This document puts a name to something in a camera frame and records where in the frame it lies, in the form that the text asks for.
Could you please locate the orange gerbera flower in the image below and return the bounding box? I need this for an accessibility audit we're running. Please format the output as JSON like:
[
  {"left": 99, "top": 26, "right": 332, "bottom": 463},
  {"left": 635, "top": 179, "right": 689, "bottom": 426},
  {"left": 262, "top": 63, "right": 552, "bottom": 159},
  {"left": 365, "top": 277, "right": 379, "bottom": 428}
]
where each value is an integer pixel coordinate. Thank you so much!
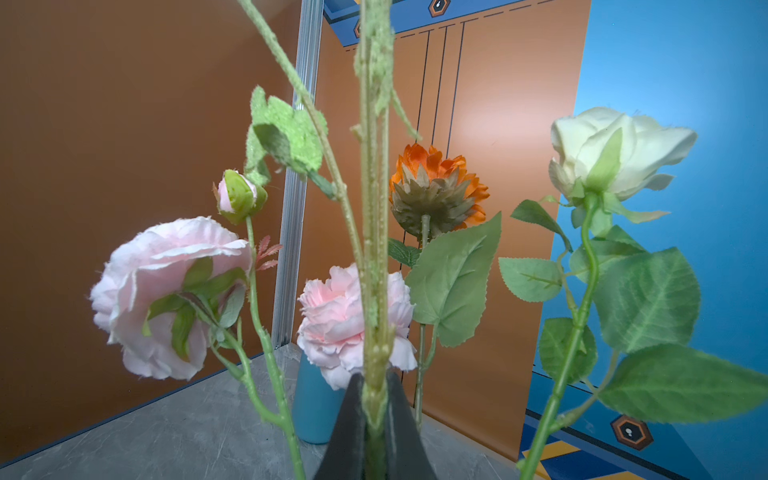
[{"left": 389, "top": 143, "right": 502, "bottom": 422}]

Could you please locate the orange poppy flower stem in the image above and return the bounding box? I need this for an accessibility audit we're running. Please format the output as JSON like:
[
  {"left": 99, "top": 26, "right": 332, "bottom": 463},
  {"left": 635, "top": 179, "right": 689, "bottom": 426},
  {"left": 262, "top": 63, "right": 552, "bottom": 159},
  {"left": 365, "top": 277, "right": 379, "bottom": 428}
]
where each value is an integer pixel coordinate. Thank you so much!
[{"left": 240, "top": 1, "right": 414, "bottom": 479}]

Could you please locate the cream white rose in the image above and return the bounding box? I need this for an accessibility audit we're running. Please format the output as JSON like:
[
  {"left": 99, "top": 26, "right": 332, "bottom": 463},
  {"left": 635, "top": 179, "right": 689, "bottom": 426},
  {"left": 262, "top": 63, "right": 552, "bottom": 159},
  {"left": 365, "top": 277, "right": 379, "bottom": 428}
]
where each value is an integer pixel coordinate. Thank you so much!
[{"left": 499, "top": 107, "right": 767, "bottom": 479}]

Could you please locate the teal cylindrical vase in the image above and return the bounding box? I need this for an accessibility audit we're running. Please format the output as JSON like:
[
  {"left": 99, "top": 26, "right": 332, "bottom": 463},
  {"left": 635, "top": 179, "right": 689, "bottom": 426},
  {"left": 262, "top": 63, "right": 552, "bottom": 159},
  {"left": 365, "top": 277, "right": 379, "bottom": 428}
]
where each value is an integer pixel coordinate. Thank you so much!
[{"left": 292, "top": 353, "right": 346, "bottom": 445}]

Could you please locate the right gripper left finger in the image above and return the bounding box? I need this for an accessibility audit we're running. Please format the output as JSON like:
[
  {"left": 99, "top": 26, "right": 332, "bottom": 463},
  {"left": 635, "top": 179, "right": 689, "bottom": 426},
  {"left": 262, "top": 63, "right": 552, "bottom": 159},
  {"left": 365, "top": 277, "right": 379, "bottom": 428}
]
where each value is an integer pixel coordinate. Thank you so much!
[{"left": 314, "top": 373, "right": 366, "bottom": 480}]

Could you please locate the pink peony flower stem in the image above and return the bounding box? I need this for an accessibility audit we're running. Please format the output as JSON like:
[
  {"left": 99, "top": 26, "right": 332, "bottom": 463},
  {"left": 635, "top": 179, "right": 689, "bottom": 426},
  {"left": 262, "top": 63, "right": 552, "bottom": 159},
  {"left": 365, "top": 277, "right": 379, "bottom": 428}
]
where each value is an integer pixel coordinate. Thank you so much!
[{"left": 89, "top": 169, "right": 419, "bottom": 480}]

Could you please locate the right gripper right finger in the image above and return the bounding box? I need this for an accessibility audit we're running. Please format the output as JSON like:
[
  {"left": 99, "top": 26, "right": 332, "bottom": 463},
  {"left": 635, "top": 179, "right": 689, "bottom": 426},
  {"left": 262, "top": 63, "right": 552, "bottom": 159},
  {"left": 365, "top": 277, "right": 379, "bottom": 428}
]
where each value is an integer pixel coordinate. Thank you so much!
[{"left": 384, "top": 371, "right": 437, "bottom": 480}]

